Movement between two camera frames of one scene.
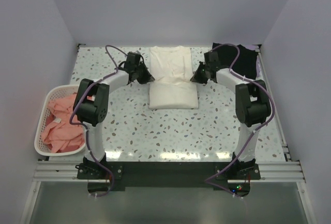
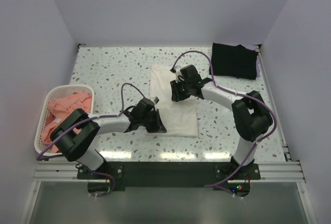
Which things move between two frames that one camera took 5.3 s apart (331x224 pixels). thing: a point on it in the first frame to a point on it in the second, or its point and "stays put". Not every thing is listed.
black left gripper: (147, 77) to (158, 126)
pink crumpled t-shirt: (59, 134) stays put
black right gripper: (196, 77) to (176, 96)
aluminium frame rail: (286, 169) stays put
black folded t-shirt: (245, 65) stays put
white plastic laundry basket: (40, 148) stays put
